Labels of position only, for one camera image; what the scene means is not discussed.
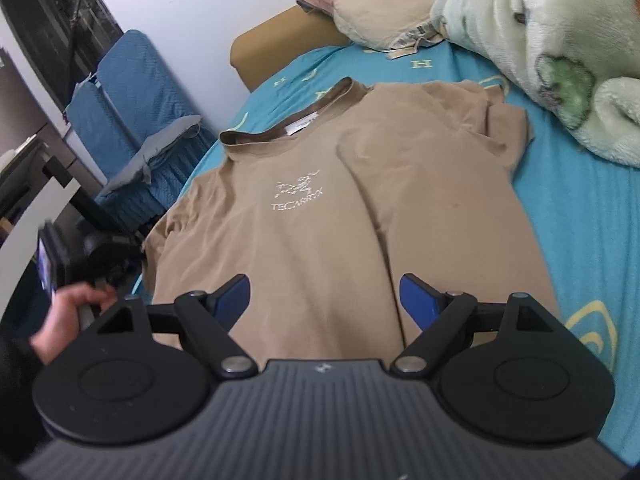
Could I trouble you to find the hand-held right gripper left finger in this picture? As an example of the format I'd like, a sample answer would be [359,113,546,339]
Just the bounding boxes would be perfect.
[96,274,259,379]

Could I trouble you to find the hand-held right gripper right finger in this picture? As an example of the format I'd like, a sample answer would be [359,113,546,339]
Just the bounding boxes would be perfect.
[390,273,559,379]

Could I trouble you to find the tan t-shirt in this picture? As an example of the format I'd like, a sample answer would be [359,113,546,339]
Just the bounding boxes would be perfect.
[142,77,561,367]

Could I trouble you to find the person's left hand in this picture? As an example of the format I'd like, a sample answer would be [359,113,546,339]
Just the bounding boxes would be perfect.
[29,282,122,367]

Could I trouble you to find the white desk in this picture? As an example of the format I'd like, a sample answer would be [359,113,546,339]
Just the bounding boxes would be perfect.
[0,135,83,321]

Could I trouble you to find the grey cloth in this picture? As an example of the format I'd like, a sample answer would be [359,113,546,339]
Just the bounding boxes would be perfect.
[97,115,204,197]

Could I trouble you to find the teal printed bed sheet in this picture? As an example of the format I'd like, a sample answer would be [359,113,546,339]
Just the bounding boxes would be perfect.
[131,42,640,463]

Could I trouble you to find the dark cabinet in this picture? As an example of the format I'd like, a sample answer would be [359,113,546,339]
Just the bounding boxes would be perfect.
[0,0,126,111]

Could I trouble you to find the brown padded headboard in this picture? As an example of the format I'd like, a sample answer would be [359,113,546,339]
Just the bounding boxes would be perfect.
[230,4,352,94]

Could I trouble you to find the pale green fleece blanket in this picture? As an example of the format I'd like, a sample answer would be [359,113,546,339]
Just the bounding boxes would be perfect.
[430,0,640,169]

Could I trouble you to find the beige patchwork pillow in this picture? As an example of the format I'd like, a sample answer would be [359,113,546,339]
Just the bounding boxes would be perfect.
[297,0,474,55]

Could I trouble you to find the black metal frame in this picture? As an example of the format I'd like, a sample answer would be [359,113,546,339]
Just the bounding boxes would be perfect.
[42,156,147,243]

